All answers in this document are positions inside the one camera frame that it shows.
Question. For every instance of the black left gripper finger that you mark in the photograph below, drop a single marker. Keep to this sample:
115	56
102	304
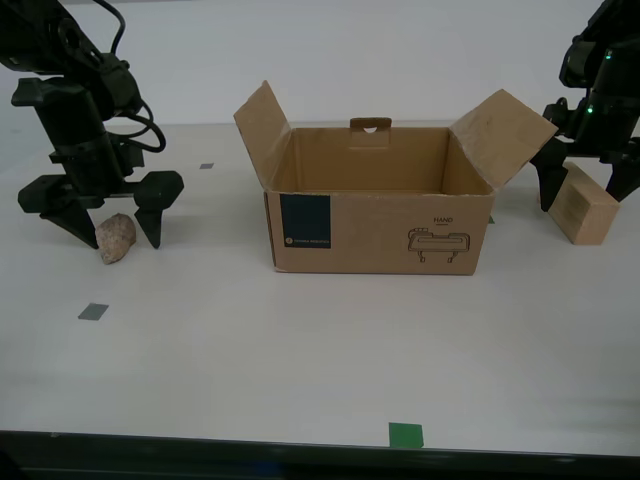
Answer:
157	195
60	200

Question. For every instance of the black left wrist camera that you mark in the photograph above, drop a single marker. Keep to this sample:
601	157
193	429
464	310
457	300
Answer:
134	157

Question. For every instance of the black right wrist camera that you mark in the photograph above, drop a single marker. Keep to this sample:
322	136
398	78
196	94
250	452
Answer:
557	117

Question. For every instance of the light wooden block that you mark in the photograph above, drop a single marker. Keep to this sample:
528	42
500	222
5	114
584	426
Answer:
585	215

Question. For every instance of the green tape square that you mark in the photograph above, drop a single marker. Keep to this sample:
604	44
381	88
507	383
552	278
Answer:
406	435

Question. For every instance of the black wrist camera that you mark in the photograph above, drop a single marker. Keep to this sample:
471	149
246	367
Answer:
557	117
134	157

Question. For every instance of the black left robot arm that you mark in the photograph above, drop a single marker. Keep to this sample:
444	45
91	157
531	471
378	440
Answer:
60	45

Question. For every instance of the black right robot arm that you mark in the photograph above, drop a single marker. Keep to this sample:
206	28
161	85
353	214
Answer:
615	30

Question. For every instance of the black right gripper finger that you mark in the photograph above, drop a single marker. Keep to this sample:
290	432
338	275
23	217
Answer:
552	170
627	175

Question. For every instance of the brown cardboard box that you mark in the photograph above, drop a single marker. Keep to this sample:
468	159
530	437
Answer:
375	240

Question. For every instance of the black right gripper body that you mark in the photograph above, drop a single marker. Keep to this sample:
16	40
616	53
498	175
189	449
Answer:
605	125

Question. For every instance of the pinkish granite rock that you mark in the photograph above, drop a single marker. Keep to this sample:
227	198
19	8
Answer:
115	237

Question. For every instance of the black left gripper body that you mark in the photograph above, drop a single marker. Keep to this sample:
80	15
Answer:
95	170

